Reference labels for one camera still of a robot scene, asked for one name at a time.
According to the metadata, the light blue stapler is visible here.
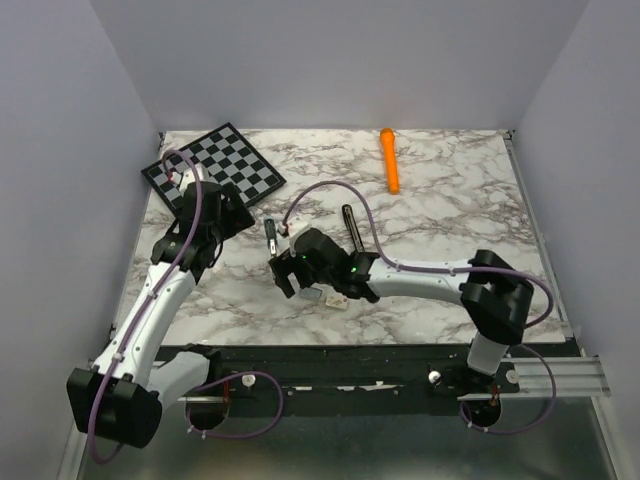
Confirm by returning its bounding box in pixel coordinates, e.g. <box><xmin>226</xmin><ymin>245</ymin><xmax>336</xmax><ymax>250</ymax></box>
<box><xmin>263</xmin><ymin>217</ymin><xmax>279</xmax><ymax>258</ymax></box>

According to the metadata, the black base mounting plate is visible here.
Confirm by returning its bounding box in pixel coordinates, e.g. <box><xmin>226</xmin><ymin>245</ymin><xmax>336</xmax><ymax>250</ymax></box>
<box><xmin>102</xmin><ymin>342</ymin><xmax>521</xmax><ymax>419</ymax></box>

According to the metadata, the black grey chessboard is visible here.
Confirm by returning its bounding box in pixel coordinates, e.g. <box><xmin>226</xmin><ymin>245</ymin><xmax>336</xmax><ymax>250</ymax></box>
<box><xmin>141</xmin><ymin>123</ymin><xmax>286</xmax><ymax>215</ymax></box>

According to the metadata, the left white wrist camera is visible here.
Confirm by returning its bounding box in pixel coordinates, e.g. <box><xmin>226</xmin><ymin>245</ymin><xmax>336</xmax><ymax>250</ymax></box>
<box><xmin>168</xmin><ymin>163</ymin><xmax>209</xmax><ymax>194</ymax></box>

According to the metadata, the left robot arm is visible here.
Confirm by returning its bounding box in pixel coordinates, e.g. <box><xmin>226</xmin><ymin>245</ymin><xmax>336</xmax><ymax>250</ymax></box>
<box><xmin>66</xmin><ymin>181</ymin><xmax>255</xmax><ymax>448</ymax></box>

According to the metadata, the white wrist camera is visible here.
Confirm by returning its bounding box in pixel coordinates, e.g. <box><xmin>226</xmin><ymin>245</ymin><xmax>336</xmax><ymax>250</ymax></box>
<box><xmin>168</xmin><ymin>163</ymin><xmax>209</xmax><ymax>194</ymax></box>
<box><xmin>277</xmin><ymin>220</ymin><xmax>311</xmax><ymax>252</ymax></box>

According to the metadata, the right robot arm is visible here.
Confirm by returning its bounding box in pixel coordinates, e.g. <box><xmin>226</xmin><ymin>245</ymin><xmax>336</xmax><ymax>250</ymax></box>
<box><xmin>269</xmin><ymin>228</ymin><xmax>534</xmax><ymax>392</ymax></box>

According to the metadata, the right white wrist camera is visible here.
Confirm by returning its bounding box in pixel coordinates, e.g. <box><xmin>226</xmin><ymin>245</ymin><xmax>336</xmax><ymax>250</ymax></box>
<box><xmin>277</xmin><ymin>220</ymin><xmax>311</xmax><ymax>252</ymax></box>

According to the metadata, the black stapler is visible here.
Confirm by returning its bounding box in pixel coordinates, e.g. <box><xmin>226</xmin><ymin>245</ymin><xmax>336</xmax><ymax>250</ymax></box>
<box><xmin>341</xmin><ymin>204</ymin><xmax>365</xmax><ymax>253</ymax></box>

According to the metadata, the white staples box sleeve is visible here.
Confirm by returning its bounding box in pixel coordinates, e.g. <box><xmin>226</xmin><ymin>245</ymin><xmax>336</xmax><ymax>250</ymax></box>
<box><xmin>325</xmin><ymin>294</ymin><xmax>349</xmax><ymax>310</ymax></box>

